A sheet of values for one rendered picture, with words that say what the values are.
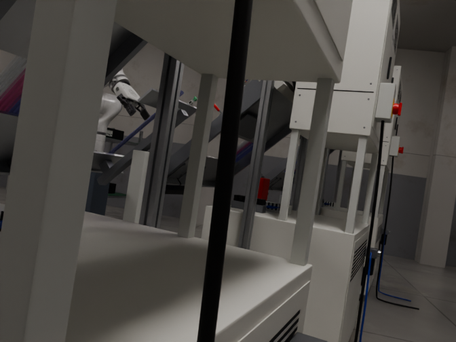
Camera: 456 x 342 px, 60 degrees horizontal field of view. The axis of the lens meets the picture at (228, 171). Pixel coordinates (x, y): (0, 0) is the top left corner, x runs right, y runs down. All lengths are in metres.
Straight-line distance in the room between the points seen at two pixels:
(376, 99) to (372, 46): 0.20
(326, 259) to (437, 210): 4.15
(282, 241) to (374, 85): 0.71
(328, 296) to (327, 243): 0.20
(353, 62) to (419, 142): 4.30
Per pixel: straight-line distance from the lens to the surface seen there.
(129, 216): 1.62
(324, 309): 1.67
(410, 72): 6.06
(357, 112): 1.63
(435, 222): 5.71
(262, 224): 1.68
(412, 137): 5.90
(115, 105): 2.35
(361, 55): 1.69
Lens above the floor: 0.78
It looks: level
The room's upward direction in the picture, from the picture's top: 9 degrees clockwise
